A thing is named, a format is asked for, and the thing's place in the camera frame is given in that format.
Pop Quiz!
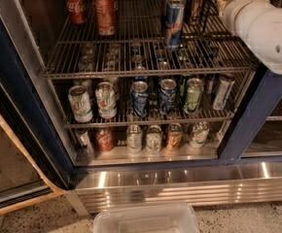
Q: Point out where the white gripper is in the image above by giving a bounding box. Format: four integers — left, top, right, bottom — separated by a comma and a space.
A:
214, 0, 271, 36

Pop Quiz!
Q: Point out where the orange soda can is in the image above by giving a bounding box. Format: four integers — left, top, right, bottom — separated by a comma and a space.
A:
187, 0, 205, 25

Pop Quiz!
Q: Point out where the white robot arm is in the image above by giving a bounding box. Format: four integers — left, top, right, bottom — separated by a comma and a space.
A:
216, 0, 282, 75

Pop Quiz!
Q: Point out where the blue red bull can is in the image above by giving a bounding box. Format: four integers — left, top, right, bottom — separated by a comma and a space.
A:
164, 0, 186, 50

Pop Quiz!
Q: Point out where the silver slim can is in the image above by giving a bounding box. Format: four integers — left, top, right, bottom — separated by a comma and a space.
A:
212, 74, 235, 111

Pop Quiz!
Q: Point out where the green soda can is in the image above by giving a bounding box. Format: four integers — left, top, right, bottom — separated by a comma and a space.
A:
183, 78, 204, 114

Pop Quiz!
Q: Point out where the blue pepsi can right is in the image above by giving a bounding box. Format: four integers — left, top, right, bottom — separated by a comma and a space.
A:
159, 79, 177, 115

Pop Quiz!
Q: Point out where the blue pepsi can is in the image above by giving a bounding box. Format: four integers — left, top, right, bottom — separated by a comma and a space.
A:
130, 81, 149, 117
159, 79, 177, 115

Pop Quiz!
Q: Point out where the white can bottom right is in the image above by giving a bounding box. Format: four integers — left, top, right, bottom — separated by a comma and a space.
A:
190, 121, 209, 149

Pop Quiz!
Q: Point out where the blue pepsi can left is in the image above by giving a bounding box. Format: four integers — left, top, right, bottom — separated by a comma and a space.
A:
130, 81, 149, 117

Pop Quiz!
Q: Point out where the stainless steel commercial fridge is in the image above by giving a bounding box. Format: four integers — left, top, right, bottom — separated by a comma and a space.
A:
0, 0, 282, 215

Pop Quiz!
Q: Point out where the orange can bottom shelf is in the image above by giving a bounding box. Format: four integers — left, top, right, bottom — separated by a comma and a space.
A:
166, 123, 183, 151

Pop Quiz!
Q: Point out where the red front soda can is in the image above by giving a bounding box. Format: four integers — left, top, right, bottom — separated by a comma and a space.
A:
93, 0, 116, 36

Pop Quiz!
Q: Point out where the white green can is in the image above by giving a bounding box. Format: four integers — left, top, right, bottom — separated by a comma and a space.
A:
68, 85, 92, 122
126, 124, 143, 153
146, 125, 162, 154
95, 82, 117, 118

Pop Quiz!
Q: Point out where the red coca-cola can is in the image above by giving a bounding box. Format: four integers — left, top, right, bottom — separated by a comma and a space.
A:
65, 0, 87, 24

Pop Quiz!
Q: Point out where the white green can left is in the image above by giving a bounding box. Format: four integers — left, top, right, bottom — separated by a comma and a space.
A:
68, 85, 92, 122

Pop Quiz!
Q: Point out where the red can bottom shelf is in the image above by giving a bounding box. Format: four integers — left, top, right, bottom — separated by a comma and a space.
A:
95, 127, 114, 151

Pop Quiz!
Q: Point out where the silver can bottom left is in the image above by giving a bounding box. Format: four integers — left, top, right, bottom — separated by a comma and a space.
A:
75, 128, 93, 153

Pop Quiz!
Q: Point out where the open glass fridge door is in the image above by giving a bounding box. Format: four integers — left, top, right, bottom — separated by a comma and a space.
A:
0, 85, 65, 215

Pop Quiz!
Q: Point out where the clear plastic bin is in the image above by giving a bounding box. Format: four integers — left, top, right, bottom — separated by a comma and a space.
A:
93, 203, 200, 233

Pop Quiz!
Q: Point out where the top wire shelf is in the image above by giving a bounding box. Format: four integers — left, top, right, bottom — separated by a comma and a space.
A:
44, 0, 259, 80

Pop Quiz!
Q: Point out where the wire shelf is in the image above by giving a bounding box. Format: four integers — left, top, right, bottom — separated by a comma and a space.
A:
44, 0, 259, 80
52, 71, 257, 130

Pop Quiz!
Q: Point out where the middle wire shelf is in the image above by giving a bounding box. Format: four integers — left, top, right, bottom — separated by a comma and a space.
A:
52, 71, 257, 130

